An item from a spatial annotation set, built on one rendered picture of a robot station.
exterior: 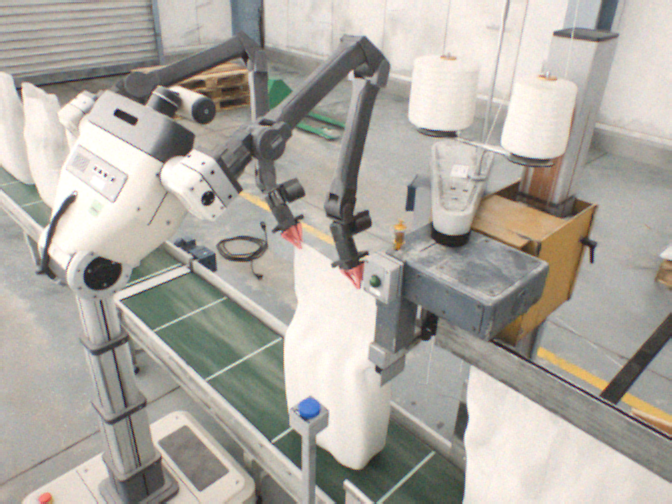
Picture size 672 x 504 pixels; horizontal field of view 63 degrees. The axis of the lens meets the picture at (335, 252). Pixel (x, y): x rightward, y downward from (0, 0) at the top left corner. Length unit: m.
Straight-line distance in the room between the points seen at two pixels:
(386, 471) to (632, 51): 5.18
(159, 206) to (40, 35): 7.33
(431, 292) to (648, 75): 5.33
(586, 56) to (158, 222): 1.07
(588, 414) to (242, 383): 1.37
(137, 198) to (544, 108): 0.92
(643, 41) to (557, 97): 5.10
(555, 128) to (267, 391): 1.47
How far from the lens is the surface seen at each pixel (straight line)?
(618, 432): 1.34
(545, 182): 1.55
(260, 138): 1.27
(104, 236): 1.40
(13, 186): 4.34
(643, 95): 6.39
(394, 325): 1.31
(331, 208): 1.52
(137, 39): 9.14
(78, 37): 8.79
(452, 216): 1.25
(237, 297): 2.72
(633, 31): 6.38
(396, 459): 2.04
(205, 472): 2.17
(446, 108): 1.39
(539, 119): 1.28
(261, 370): 2.33
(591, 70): 1.46
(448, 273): 1.18
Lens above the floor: 1.95
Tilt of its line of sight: 30 degrees down
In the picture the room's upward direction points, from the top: 2 degrees clockwise
